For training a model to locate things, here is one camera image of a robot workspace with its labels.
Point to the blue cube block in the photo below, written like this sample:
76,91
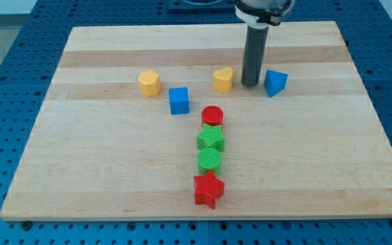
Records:
179,100

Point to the green star block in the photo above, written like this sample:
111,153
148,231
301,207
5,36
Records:
211,137

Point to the red cylinder block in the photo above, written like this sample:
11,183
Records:
212,115

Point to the red star block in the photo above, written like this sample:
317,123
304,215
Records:
208,189

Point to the light wooden board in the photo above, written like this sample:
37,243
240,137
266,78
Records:
100,150

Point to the yellow heart block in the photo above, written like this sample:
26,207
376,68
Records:
223,79

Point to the white black robot arm flange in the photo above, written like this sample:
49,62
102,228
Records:
259,14

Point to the yellow hexagon block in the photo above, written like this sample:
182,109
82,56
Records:
149,82

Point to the blue triangle block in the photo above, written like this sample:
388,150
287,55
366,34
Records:
275,82

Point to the green cylinder block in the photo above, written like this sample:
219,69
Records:
209,159

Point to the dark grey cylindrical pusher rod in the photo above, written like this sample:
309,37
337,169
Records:
253,55

